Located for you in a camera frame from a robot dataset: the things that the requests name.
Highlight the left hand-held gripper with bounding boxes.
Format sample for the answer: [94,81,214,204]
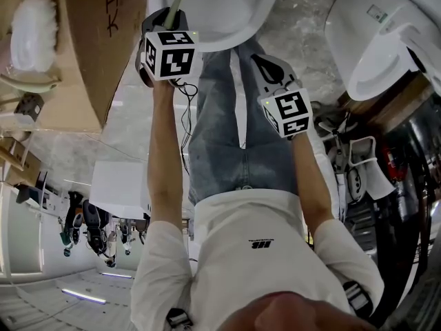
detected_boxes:
[134,8,200,88]

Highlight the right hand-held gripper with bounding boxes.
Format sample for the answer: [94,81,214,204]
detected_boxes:
[250,54,314,139]

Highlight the green toilet brush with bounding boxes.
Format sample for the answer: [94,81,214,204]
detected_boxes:
[164,0,194,30]

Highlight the white toilet with oval lid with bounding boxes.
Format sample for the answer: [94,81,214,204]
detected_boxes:
[146,0,289,53]

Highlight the person's left forearm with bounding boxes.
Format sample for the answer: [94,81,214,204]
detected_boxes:
[147,79,189,232]

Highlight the person's right forearm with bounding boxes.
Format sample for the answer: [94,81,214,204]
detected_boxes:
[291,134,335,236]

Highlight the white smart toilet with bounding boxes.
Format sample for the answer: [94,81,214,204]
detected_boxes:
[323,0,441,102]

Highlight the white fluffy brush head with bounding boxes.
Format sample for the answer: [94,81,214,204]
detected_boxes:
[10,0,59,72]

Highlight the person's blue jeans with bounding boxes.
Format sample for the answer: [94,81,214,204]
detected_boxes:
[187,34,299,206]

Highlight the large cardboard box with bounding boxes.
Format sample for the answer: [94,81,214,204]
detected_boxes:
[0,0,152,133]

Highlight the dark wooden cabinet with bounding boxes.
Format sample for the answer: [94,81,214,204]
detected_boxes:
[339,70,435,134]

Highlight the white equipment pile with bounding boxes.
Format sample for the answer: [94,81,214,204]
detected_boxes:
[315,110,397,206]

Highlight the red fire extinguisher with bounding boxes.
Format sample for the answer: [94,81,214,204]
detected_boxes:
[384,145,402,182]

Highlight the white box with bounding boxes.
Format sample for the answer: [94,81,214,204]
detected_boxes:
[88,160,152,217]

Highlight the person's white t-shirt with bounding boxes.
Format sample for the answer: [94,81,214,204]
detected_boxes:
[130,188,385,331]

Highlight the person's face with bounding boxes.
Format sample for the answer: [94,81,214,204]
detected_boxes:
[215,290,378,331]

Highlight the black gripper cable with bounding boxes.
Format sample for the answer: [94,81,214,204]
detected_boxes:
[172,77,199,175]

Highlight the black harness strap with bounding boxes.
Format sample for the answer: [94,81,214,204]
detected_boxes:
[166,308,194,331]
[342,280,375,320]

